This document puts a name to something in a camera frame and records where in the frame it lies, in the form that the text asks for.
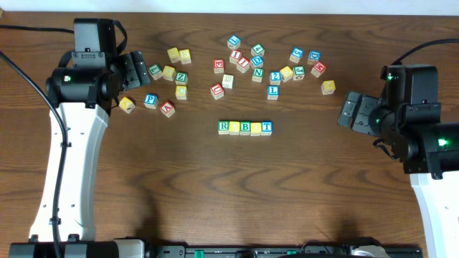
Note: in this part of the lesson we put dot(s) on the blue D block right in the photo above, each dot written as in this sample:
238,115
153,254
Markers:
313,57

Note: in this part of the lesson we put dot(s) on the blue L block lower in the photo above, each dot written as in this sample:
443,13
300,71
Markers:
273,92

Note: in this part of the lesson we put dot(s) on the green L block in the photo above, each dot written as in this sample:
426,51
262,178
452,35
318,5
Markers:
155,72

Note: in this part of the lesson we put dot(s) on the blue 2 block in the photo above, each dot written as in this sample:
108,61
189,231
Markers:
275,78

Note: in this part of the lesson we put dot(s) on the green N block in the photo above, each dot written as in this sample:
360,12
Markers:
258,74

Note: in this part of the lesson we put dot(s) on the blue d block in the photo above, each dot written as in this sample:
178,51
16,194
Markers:
313,57
256,62

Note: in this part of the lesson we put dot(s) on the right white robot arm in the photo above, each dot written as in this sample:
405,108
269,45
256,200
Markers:
412,133

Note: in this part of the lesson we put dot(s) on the green J block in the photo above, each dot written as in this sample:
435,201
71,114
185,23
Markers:
298,72

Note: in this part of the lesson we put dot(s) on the blue L block top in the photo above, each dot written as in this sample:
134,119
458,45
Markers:
234,42

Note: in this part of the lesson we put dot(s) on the red M block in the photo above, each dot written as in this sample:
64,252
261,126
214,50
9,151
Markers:
318,69

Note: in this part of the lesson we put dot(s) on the blue P block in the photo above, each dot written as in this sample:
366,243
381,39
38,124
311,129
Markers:
151,101

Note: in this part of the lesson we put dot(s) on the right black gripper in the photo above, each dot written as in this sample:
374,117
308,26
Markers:
353,109

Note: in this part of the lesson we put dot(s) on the blue T block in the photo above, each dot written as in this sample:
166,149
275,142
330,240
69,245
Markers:
267,127

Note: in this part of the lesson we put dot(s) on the red I block lower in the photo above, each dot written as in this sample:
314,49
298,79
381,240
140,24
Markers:
243,64

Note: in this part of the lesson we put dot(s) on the yellow O block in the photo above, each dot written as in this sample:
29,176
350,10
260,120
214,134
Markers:
234,127
255,129

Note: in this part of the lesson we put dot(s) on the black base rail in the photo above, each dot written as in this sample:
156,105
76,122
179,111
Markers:
259,252

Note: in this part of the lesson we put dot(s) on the green R block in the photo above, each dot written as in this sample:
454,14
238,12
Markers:
223,127

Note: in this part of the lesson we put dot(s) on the red i block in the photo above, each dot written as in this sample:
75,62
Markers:
243,64
235,56

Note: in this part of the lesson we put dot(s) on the yellow block beside Z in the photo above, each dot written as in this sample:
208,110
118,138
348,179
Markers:
169,73

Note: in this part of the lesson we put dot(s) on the green Z block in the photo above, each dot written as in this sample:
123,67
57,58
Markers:
181,78

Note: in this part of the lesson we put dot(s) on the green 4 block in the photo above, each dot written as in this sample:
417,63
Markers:
258,50

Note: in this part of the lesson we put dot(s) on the yellow G block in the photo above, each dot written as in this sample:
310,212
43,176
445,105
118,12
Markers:
181,92

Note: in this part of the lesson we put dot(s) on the blue l block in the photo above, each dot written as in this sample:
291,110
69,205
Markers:
234,42
273,92

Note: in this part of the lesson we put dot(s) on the yellow S block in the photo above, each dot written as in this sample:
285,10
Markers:
185,56

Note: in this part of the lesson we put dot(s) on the red E block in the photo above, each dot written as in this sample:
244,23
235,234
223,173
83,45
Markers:
218,65

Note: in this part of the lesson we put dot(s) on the blue D block centre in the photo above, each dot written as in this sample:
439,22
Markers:
256,62

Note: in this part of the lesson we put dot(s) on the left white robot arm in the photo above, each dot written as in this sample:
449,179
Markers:
81,99

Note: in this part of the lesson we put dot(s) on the green B block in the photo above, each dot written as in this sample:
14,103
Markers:
245,128

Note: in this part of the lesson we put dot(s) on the blue H block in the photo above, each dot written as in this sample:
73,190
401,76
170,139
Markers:
227,81

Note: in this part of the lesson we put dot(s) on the red U block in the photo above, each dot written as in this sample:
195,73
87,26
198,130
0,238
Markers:
217,91

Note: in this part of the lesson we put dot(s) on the red A block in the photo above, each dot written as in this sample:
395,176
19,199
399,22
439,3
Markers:
168,109

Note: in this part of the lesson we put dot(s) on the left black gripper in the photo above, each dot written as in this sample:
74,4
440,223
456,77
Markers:
126,72

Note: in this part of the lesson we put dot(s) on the red I block upper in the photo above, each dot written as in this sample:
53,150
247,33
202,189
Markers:
235,56

